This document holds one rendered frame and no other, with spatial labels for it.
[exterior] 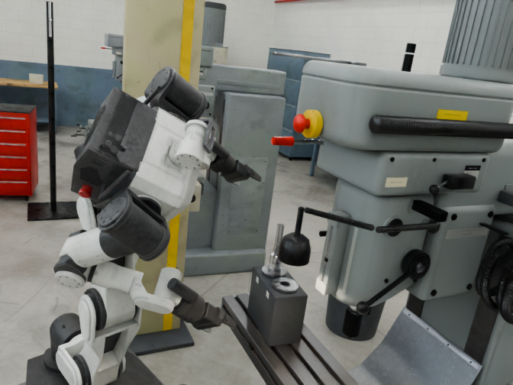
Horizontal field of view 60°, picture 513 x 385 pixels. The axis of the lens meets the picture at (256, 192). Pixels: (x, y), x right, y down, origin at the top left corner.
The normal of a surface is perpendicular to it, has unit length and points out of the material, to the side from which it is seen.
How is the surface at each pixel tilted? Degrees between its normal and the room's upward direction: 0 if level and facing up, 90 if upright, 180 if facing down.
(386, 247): 90
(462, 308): 90
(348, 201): 90
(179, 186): 53
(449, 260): 90
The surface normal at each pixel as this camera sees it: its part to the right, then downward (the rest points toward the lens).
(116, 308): 0.69, 0.11
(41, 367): 0.12, -0.95
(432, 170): 0.42, 0.32
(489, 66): -0.29, 0.26
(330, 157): -0.90, 0.03
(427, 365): -0.74, -0.41
